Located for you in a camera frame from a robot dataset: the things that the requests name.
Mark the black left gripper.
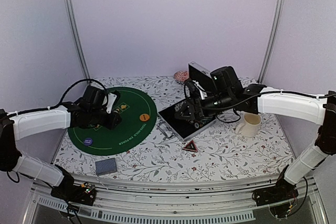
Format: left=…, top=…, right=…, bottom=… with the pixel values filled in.
left=89, top=108, right=122, bottom=130

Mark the orange big blind button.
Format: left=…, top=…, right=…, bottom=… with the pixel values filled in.
left=139, top=113, right=150, bottom=122

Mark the green and red chip stack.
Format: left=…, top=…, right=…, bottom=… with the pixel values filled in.
left=193, top=119, right=212, bottom=130

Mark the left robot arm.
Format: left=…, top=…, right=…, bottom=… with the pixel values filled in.
left=1, top=82, right=121, bottom=200

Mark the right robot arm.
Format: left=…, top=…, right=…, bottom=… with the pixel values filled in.
left=174, top=65, right=335, bottom=201

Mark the aluminium poker chip case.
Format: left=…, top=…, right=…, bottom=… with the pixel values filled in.
left=157, top=62, right=216, bottom=142

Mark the patterned ceramic bowl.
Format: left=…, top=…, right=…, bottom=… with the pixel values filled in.
left=174, top=71, right=189, bottom=84

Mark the black red triangle token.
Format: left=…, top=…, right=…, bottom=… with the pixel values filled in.
left=183, top=140, right=198, bottom=153

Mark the green round poker mat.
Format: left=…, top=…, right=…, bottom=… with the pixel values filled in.
left=68, top=87, right=157, bottom=156

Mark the blue playing card deck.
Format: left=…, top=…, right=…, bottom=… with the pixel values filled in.
left=95, top=158, right=117, bottom=176

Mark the white ribbed mug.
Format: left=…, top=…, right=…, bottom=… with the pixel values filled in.
left=235, top=113, right=261, bottom=137

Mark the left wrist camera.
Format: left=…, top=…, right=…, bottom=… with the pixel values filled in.
left=104, top=91, right=121, bottom=114

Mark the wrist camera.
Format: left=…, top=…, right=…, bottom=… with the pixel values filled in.
left=185, top=80, right=208, bottom=100
left=104, top=91, right=121, bottom=114

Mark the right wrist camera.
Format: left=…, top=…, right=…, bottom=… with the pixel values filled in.
left=185, top=80, right=208, bottom=100

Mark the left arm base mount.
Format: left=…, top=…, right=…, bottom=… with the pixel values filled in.
left=50, top=180, right=97, bottom=206

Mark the aluminium front rail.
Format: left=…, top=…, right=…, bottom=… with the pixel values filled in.
left=23, top=175, right=329, bottom=223

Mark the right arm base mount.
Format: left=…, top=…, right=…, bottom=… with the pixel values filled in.
left=252, top=179, right=299, bottom=218

